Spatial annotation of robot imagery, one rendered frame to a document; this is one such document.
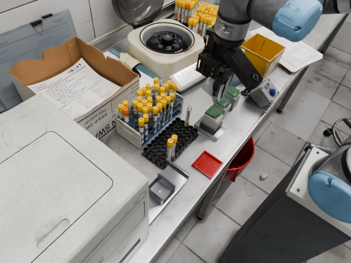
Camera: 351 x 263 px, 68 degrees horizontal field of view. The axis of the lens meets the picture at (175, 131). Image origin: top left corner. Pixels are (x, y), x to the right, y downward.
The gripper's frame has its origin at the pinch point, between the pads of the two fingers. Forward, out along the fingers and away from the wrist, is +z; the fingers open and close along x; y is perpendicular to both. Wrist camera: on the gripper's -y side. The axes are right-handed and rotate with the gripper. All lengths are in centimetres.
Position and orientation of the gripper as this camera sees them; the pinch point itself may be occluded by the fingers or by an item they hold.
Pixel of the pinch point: (218, 100)
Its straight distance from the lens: 76.3
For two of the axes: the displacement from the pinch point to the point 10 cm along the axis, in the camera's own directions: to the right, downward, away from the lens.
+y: -7.8, -5.3, 3.3
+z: -0.9, 6.2, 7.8
